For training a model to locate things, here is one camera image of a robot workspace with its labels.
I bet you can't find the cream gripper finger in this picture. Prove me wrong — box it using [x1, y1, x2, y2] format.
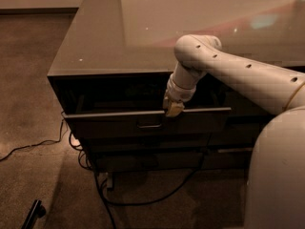
[163, 96, 184, 117]

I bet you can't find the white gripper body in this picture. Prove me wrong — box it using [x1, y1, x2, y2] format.
[165, 75, 196, 102]

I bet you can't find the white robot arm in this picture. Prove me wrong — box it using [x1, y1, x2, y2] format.
[163, 34, 305, 229]

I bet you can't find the grey cabinet with glossy top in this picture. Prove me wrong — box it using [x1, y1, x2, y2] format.
[48, 0, 305, 171]

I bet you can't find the black object on floor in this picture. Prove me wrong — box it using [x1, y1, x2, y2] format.
[21, 199, 46, 229]

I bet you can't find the thick black floor cable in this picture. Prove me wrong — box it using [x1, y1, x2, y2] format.
[93, 153, 206, 229]

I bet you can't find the dark wall baseboard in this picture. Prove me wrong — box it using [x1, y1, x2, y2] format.
[0, 8, 78, 15]

